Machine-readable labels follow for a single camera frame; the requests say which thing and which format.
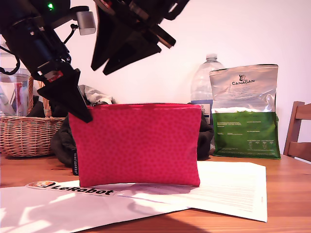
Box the printed paper sheet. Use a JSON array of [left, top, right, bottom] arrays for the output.
[[116, 161, 268, 223]]

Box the plain white paper sheet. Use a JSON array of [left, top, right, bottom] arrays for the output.
[[0, 181, 189, 233]]

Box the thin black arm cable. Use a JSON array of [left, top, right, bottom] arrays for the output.
[[0, 46, 21, 75]]

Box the wooden chair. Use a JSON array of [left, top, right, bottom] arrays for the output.
[[283, 101, 311, 163]]

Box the clear plastic jug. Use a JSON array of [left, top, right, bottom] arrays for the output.
[[0, 67, 32, 117]]

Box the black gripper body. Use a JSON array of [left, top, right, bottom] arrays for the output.
[[1, 17, 72, 78]]

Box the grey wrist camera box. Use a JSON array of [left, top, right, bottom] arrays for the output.
[[69, 6, 97, 36]]

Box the large LeRobot sticker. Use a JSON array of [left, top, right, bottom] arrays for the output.
[[25, 181, 115, 197]]

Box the red zip pouch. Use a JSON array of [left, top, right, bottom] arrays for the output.
[[69, 102, 203, 188]]

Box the black grey hooded jacket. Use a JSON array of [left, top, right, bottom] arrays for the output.
[[50, 84, 214, 168]]

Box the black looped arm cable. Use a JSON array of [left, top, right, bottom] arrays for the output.
[[164, 0, 191, 21]]

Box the large clear water bottle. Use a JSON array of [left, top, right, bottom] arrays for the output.
[[190, 53, 225, 151]]

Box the short thin camera cable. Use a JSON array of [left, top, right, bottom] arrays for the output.
[[62, 23, 79, 46]]

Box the silver green pet food bag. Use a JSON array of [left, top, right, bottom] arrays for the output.
[[208, 64, 281, 160]]

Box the wicker basket with handle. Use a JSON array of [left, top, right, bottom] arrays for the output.
[[0, 75, 66, 158]]

